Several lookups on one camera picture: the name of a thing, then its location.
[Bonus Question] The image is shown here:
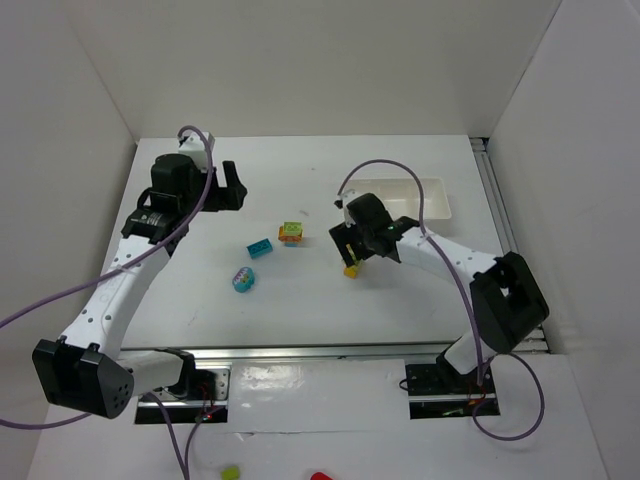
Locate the yellow green lego stack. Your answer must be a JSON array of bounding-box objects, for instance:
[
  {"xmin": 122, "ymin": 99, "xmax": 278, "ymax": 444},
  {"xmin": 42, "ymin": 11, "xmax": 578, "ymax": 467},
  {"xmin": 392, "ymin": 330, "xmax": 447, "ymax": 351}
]
[{"xmin": 343, "ymin": 251, "xmax": 362, "ymax": 279}]

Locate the teal rounded lego piece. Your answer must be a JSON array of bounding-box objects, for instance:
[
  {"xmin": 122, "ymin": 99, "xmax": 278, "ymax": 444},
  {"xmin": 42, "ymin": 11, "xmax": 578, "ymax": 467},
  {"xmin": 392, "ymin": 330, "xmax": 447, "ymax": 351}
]
[{"xmin": 232, "ymin": 267, "xmax": 255, "ymax": 293}]

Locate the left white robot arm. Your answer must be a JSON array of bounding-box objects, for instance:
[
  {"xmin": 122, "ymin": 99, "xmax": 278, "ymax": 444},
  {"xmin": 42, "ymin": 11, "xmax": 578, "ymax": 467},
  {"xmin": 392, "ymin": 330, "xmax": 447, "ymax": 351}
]
[{"xmin": 32, "ymin": 154, "xmax": 247, "ymax": 419}]

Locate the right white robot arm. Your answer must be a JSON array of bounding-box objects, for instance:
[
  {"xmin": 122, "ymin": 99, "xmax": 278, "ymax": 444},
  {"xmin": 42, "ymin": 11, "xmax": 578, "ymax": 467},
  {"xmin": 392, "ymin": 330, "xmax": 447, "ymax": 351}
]
[{"xmin": 329, "ymin": 190, "xmax": 549, "ymax": 381}]

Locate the white divided container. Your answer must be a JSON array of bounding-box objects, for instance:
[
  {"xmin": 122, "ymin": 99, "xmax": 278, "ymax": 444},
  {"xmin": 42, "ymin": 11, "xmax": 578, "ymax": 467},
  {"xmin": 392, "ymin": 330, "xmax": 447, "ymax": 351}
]
[{"xmin": 357, "ymin": 176, "xmax": 453, "ymax": 221}]

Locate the orange green lego stack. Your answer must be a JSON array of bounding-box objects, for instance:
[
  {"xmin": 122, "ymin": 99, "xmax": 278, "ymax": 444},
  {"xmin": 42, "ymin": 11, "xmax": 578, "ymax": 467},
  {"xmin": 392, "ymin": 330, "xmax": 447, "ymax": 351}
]
[{"xmin": 278, "ymin": 221, "xmax": 304, "ymax": 247}]

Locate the teal rectangular lego brick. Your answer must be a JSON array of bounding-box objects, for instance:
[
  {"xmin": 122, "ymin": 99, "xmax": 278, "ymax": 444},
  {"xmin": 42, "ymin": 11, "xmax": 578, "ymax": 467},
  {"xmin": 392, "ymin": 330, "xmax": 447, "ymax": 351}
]
[{"xmin": 247, "ymin": 238, "xmax": 273, "ymax": 259}]

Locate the red object foreground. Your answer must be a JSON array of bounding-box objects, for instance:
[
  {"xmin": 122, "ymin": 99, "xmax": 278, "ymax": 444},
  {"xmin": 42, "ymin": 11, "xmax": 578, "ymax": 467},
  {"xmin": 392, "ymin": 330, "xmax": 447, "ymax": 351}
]
[{"xmin": 309, "ymin": 471, "xmax": 334, "ymax": 480}]

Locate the lime green lego foreground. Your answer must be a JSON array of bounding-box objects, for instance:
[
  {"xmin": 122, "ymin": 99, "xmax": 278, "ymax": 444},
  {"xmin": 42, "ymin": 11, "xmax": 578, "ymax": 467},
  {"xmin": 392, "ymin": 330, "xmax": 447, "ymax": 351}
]
[{"xmin": 220, "ymin": 465, "xmax": 241, "ymax": 480}]

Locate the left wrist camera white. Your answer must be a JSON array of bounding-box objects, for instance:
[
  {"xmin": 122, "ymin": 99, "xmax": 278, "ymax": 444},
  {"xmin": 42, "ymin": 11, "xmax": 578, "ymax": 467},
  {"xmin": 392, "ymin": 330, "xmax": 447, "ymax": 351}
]
[{"xmin": 178, "ymin": 132, "xmax": 208, "ymax": 172}]

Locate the aluminium rail right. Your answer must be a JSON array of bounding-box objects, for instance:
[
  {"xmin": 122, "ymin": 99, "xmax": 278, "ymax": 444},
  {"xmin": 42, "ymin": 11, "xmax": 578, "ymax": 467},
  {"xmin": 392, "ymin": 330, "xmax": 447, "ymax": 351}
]
[{"xmin": 469, "ymin": 137, "xmax": 550, "ymax": 354}]

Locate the aluminium rail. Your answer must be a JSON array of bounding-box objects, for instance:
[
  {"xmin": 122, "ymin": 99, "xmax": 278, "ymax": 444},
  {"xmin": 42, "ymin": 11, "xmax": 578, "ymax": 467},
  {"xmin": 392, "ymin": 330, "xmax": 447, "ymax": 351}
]
[
  {"xmin": 119, "ymin": 340, "xmax": 451, "ymax": 361},
  {"xmin": 469, "ymin": 137, "xmax": 550, "ymax": 354}
]

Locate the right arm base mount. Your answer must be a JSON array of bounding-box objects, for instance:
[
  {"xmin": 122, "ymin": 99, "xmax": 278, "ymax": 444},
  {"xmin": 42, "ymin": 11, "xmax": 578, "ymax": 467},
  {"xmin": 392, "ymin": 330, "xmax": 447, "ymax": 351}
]
[{"xmin": 398, "ymin": 364, "xmax": 500, "ymax": 420}]

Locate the aluminium rail front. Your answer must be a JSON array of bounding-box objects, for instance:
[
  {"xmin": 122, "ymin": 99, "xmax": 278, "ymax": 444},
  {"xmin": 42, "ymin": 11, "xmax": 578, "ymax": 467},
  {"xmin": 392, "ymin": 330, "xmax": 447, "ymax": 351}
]
[{"xmin": 119, "ymin": 340, "xmax": 451, "ymax": 361}]

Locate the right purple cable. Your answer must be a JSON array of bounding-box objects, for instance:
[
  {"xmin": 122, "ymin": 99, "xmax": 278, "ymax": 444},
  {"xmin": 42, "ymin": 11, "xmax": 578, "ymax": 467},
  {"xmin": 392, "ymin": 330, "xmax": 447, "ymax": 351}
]
[{"xmin": 337, "ymin": 159, "xmax": 546, "ymax": 441}]

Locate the purple cable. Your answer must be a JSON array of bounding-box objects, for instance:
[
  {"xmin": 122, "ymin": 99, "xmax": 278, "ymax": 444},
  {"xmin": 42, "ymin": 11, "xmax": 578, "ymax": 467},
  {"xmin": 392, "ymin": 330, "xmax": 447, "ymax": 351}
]
[
  {"xmin": 0, "ymin": 125, "xmax": 217, "ymax": 480},
  {"xmin": 337, "ymin": 159, "xmax": 546, "ymax": 441}
]

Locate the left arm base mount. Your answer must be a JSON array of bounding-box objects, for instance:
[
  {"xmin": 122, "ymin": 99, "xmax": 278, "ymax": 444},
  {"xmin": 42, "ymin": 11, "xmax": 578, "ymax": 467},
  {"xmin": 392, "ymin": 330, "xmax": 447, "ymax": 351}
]
[{"xmin": 154, "ymin": 365, "xmax": 231, "ymax": 425}]

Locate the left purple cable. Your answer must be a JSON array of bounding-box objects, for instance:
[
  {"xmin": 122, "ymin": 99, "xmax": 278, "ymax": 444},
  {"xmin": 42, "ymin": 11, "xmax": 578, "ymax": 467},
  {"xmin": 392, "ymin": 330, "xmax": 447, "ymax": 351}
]
[{"xmin": 0, "ymin": 125, "xmax": 217, "ymax": 480}]

